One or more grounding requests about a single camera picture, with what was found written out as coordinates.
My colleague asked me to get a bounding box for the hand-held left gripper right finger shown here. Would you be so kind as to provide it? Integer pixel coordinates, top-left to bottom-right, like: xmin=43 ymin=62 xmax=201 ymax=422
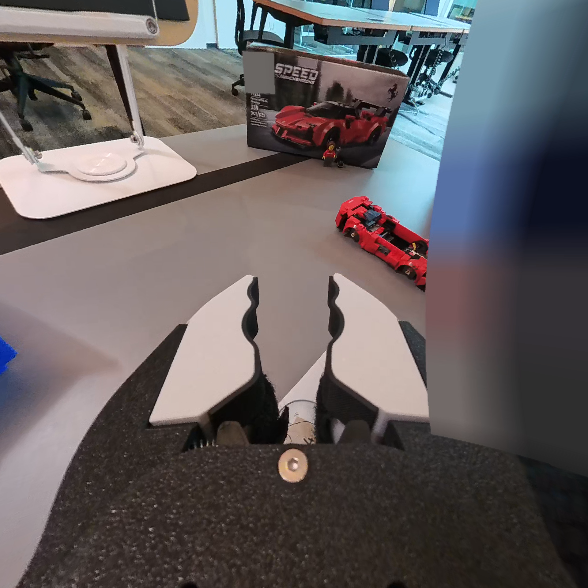
xmin=321 ymin=273 xmax=430 ymax=438

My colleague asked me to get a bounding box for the brick car instruction booklet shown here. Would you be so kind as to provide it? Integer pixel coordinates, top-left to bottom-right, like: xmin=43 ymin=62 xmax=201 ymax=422
xmin=277 ymin=349 xmax=329 ymax=445

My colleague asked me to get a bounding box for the toy car set box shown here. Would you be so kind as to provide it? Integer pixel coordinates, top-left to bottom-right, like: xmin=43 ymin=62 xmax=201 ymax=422
xmin=245 ymin=43 xmax=411 ymax=170

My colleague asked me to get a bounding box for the white folding stand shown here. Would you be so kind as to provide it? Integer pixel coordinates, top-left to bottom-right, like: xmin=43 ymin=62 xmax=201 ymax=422
xmin=0 ymin=8 xmax=198 ymax=220

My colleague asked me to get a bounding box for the red brick toy car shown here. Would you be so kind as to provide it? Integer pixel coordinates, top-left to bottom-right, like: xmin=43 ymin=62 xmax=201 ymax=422
xmin=334 ymin=196 xmax=431 ymax=292

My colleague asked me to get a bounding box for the black office chair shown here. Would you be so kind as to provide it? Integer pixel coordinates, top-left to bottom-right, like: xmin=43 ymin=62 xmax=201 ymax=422
xmin=358 ymin=46 xmax=460 ymax=108
xmin=0 ymin=43 xmax=92 ymax=133
xmin=231 ymin=0 xmax=286 ymax=96

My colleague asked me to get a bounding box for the blue plastic storage bin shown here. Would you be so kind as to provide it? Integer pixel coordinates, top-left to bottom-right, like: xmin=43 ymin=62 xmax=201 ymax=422
xmin=0 ymin=334 xmax=19 ymax=375

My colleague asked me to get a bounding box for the grey desk with black legs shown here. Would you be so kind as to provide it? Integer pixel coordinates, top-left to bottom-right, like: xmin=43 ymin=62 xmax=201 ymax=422
xmin=252 ymin=0 xmax=472 ymax=62

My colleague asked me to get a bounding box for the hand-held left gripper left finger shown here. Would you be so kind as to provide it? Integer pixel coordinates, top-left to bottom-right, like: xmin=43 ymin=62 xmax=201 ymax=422
xmin=149 ymin=274 xmax=264 ymax=426

